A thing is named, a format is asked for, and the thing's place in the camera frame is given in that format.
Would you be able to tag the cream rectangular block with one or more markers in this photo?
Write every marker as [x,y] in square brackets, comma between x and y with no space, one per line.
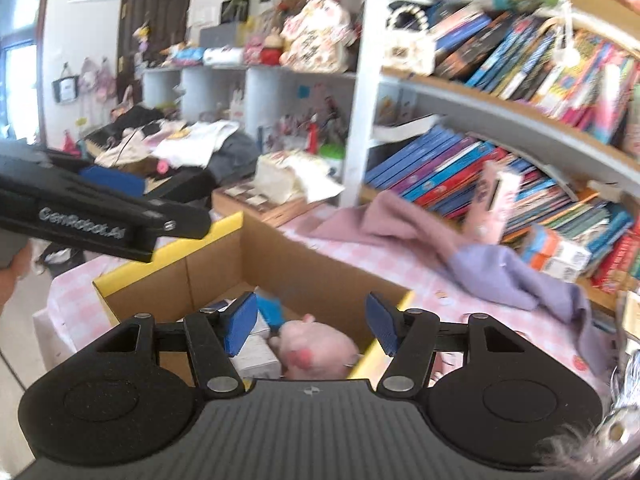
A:
[257,355]

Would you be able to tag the small red bottle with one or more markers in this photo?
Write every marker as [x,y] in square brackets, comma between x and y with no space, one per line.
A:
[313,137]

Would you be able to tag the white cubby shelf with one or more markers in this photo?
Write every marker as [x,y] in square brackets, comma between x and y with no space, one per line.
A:
[210,90]

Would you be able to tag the dark brown door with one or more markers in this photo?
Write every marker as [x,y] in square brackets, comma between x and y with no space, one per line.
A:
[155,10]

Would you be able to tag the pink hanging bags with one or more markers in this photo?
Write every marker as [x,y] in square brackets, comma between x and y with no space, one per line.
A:
[97,82]

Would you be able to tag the row of blue books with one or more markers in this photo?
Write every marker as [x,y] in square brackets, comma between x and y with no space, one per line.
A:
[435,165]

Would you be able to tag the black keyboard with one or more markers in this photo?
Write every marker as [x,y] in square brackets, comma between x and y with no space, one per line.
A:
[185,186]

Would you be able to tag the white quilted handbag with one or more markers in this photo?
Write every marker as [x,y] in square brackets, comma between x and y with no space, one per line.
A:
[410,47]

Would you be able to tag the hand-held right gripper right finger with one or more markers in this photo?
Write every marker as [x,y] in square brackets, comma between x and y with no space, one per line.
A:
[382,322]

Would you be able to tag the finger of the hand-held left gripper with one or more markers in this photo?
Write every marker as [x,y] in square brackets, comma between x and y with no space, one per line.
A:
[112,181]

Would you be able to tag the dark tote bag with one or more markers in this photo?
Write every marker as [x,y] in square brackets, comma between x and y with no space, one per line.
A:
[66,87]

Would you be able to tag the blue tissue pack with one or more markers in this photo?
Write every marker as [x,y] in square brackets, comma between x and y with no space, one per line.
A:
[189,55]

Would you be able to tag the grey fluffy fabric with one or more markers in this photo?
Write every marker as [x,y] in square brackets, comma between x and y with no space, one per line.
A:
[575,447]

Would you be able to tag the white plastic bag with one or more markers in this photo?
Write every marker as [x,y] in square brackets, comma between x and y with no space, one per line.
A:
[295,175]

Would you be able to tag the red round doll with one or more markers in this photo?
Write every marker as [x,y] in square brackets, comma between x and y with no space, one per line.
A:
[271,52]

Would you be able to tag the yellow cardboard box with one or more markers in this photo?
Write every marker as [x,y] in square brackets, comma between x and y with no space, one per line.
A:
[280,265]

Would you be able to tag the pink floral ornament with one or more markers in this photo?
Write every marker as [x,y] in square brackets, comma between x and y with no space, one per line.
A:
[317,35]

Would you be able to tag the pile of clothes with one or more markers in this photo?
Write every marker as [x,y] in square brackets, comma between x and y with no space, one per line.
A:
[195,142]

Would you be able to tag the purple cloth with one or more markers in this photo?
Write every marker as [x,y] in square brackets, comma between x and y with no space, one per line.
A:
[500,270]

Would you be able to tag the pink printed tablecloth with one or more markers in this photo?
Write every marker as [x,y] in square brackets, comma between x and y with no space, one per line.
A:
[500,327]

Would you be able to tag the white wrapped packet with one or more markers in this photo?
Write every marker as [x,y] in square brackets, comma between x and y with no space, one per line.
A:
[224,56]

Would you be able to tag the pink plush pig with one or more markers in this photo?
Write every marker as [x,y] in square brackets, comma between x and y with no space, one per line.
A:
[320,345]

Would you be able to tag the white wooden bookshelf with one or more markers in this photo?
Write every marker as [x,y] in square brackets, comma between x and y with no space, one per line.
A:
[365,85]

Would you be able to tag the pink cylindrical case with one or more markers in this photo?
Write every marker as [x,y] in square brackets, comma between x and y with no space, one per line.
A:
[492,200]

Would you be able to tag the red dictionary set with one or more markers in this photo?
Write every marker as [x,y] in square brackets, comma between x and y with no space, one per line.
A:
[620,260]

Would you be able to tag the blue white spray bottle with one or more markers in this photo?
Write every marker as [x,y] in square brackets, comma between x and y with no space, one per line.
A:
[217,306]

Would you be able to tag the row of colourful paperbacks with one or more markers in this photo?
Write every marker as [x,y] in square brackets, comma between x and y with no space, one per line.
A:
[525,55]

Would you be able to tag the grey storage box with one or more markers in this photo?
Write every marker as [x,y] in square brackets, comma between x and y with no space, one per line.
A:
[225,35]

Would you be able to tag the orange white box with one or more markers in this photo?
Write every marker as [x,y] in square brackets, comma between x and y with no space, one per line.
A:
[530,255]
[565,252]

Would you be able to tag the person's left hand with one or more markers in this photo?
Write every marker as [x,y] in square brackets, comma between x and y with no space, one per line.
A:
[15,280]

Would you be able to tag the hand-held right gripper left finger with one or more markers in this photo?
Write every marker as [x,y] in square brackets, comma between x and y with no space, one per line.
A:
[241,322]

